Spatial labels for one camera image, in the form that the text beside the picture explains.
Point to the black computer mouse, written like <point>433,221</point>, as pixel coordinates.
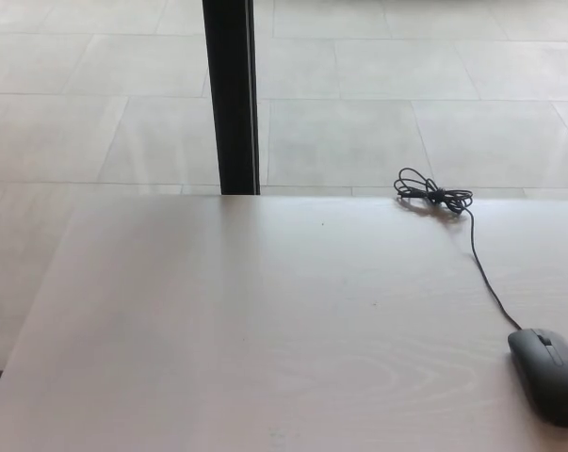
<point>542,376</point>

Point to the black vertical metal post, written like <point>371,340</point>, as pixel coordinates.
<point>229,94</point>

